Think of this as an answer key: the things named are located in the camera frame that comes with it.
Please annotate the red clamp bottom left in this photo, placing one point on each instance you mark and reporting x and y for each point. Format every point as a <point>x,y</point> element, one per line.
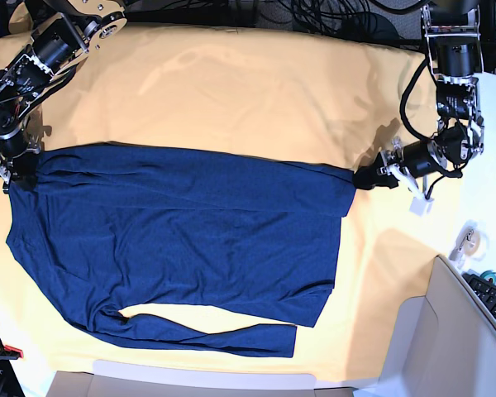
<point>10,353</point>

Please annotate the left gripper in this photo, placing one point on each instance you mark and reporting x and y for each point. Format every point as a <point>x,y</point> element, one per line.
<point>419,159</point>

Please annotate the dark blue long-sleeve shirt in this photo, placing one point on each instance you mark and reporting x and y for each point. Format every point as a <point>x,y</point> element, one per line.
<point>178,249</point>

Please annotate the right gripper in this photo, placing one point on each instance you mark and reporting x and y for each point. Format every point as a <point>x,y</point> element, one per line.
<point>19,156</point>

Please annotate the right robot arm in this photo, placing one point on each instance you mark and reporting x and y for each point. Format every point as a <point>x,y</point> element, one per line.
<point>45,65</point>

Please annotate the white cardboard box bottom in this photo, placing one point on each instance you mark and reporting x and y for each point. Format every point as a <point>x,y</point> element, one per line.
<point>108,378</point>

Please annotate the clear tape dispenser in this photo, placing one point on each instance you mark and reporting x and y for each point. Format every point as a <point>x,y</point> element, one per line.
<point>471,243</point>

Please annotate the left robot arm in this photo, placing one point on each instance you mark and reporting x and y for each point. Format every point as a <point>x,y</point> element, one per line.
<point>454,58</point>

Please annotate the green tape roll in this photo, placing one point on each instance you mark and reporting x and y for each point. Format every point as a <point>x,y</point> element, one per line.
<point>489,275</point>

